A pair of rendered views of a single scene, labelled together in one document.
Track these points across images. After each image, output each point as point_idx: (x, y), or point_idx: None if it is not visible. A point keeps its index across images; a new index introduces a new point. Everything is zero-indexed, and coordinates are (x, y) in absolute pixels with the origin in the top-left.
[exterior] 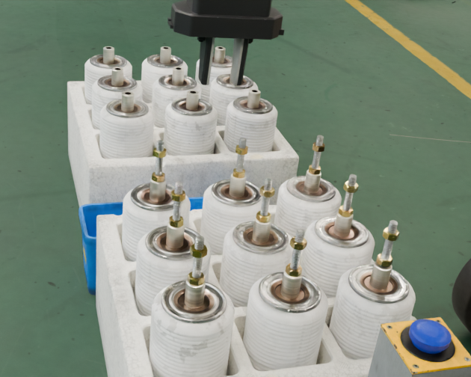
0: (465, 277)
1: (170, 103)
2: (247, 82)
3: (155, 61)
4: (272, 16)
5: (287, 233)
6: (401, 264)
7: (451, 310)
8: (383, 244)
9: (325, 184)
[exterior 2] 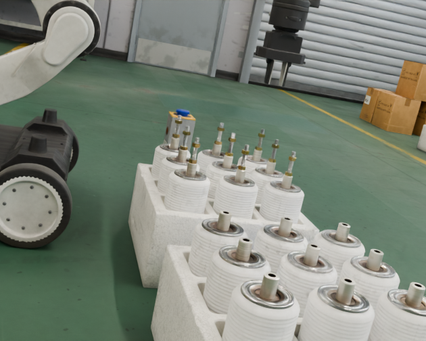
0: (71, 200)
1: (305, 242)
2: (226, 251)
3: (355, 296)
4: (262, 46)
5: (211, 166)
6: (51, 291)
7: (41, 260)
8: (51, 308)
9: (180, 173)
